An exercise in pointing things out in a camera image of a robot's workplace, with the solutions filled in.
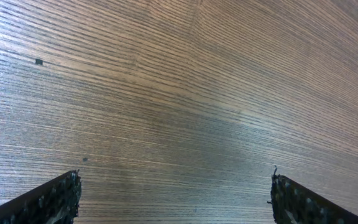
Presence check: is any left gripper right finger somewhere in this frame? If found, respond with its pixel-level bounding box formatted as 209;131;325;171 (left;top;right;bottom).
268;173;358;224

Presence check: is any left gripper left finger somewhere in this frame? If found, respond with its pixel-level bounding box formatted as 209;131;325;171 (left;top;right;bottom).
0;170;81;224

